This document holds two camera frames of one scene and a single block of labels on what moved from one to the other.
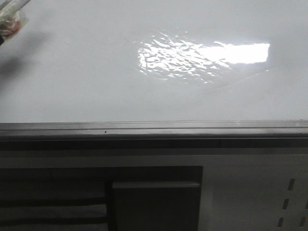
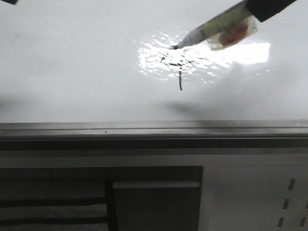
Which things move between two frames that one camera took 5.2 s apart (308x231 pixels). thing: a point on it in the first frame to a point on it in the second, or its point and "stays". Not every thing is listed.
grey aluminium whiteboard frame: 251,134 stays
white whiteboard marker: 12,19 to 235,25
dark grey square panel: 157,206 stays
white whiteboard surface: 120,60 stays
